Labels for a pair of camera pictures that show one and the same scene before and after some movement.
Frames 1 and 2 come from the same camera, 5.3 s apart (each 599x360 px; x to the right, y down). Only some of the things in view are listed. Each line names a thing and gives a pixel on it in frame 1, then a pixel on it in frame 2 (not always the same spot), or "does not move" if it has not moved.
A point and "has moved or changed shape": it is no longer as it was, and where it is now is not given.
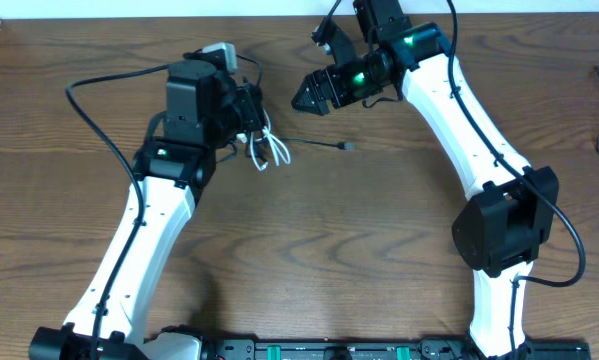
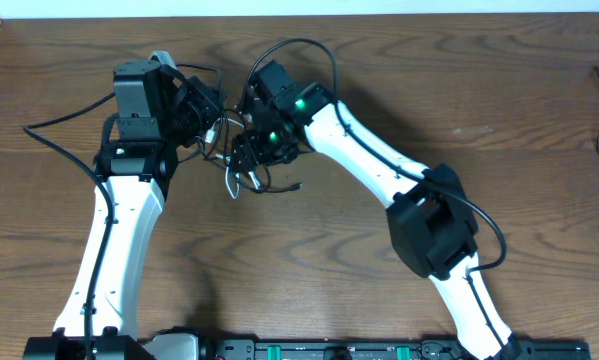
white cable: [276, 145] has moved or changed shape
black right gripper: [326, 88] → [246, 154]
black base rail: [385, 349] does not move
